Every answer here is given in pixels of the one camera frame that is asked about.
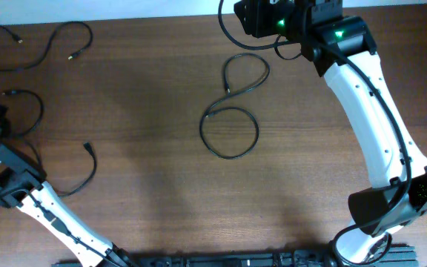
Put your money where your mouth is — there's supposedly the thin black micro cable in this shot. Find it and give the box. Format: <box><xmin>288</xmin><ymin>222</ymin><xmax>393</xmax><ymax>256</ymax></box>
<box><xmin>198</xmin><ymin>52</ymin><xmax>271</xmax><ymax>160</ymax></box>

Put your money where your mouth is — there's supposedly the thin black USB cable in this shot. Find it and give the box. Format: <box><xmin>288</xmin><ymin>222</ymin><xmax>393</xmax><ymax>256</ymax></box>
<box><xmin>0</xmin><ymin>21</ymin><xmax>94</xmax><ymax>73</ymax></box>

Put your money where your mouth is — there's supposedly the thick black cable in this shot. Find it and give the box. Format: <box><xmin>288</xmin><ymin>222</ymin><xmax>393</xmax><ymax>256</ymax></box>
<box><xmin>1</xmin><ymin>88</ymin><xmax>98</xmax><ymax>198</ymax></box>

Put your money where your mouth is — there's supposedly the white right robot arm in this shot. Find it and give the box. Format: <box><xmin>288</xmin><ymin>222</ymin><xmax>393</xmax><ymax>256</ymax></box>
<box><xmin>234</xmin><ymin>1</ymin><xmax>427</xmax><ymax>266</ymax></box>

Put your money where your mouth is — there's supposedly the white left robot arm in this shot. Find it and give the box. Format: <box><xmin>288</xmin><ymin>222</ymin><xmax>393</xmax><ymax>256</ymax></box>
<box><xmin>0</xmin><ymin>105</ymin><xmax>136</xmax><ymax>267</ymax></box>

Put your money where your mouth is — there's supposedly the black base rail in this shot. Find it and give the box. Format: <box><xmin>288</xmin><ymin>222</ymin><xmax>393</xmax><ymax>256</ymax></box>
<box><xmin>52</xmin><ymin>244</ymin><xmax>418</xmax><ymax>267</ymax></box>

